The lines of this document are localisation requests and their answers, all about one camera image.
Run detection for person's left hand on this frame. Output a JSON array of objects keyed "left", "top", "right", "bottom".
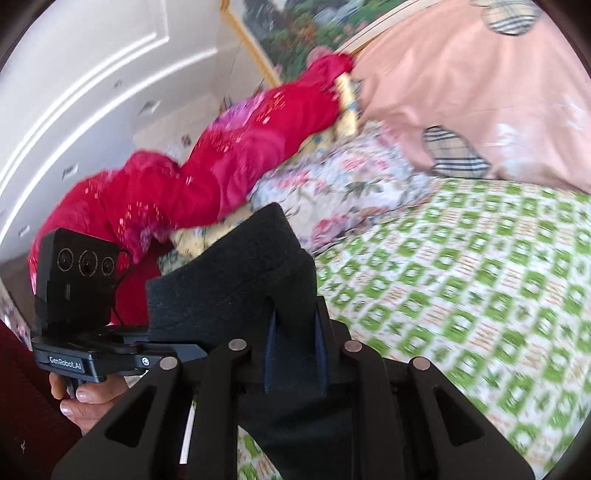
[{"left": 49, "top": 372, "right": 129, "bottom": 435}]

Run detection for black camera box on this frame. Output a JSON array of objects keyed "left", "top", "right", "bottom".
[{"left": 35, "top": 228, "right": 119, "bottom": 337}]

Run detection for black pants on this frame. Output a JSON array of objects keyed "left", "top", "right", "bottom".
[{"left": 146, "top": 204, "right": 352, "bottom": 479}]

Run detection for landscape painting gold frame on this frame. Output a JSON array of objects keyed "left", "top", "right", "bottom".
[{"left": 219, "top": 0, "right": 416, "bottom": 87}]

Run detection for pink quilt with hearts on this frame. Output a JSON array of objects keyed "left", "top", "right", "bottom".
[{"left": 353, "top": 1, "right": 590, "bottom": 192}]

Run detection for floral white pillow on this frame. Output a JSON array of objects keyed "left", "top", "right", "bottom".
[{"left": 249, "top": 121, "right": 433, "bottom": 254}]

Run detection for green patterned bed sheet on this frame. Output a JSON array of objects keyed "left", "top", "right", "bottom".
[{"left": 156, "top": 177, "right": 591, "bottom": 480}]

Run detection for red floral blanket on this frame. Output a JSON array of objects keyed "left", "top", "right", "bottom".
[{"left": 37, "top": 54, "right": 353, "bottom": 325}]

